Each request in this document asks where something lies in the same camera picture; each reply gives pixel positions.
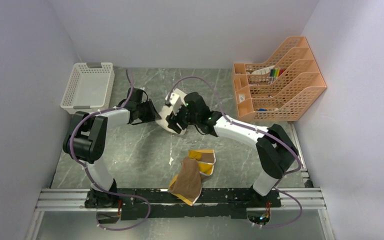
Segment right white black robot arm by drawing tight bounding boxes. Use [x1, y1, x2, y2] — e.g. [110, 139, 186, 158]
[159, 89, 299, 207]

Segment white label card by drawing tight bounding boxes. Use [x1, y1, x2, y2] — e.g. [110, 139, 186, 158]
[251, 65, 275, 75]

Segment cream white towel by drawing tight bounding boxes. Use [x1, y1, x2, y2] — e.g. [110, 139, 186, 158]
[155, 104, 183, 136]

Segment coloured marker pens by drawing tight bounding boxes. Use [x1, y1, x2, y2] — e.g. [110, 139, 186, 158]
[268, 68, 286, 84]

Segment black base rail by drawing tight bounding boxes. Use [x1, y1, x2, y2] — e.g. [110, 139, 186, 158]
[84, 187, 281, 220]

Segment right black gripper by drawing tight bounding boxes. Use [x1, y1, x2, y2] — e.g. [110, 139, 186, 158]
[166, 102, 200, 134]

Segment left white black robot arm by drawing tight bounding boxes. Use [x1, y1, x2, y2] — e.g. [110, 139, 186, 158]
[62, 87, 160, 208]

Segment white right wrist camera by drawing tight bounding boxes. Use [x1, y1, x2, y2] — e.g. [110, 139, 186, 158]
[169, 88, 187, 113]

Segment white plastic basket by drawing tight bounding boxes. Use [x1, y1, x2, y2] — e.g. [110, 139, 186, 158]
[60, 62, 115, 115]

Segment orange file organizer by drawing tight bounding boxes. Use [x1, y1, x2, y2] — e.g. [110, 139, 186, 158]
[231, 36, 327, 122]

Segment brown yellow towel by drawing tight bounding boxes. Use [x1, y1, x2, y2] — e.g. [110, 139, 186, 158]
[168, 149, 217, 206]

